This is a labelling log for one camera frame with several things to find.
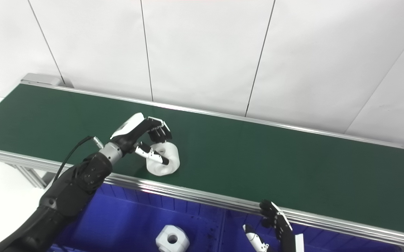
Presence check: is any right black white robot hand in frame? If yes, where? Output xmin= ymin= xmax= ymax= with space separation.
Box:
xmin=243 ymin=199 xmax=305 ymax=252

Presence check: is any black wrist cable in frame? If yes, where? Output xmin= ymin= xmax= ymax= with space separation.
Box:
xmin=53 ymin=136 xmax=105 ymax=183

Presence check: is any white round plastic part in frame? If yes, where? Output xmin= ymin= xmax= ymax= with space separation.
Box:
xmin=146 ymin=141 xmax=181 ymax=176

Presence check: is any aluminium conveyor support leg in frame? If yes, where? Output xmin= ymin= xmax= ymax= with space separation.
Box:
xmin=9 ymin=164 xmax=49 ymax=189

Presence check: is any white octagonal plastic part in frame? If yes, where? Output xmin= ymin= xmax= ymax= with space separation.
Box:
xmin=155 ymin=225 xmax=190 ymax=252

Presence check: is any blue plastic bin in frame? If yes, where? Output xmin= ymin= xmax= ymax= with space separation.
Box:
xmin=47 ymin=182 xmax=228 ymax=252
xmin=219 ymin=209 xmax=404 ymax=252

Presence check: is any green conveyor belt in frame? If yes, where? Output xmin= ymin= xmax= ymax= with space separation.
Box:
xmin=0 ymin=84 xmax=404 ymax=237

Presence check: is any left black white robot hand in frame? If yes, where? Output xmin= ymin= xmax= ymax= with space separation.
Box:
xmin=110 ymin=112 xmax=173 ymax=166

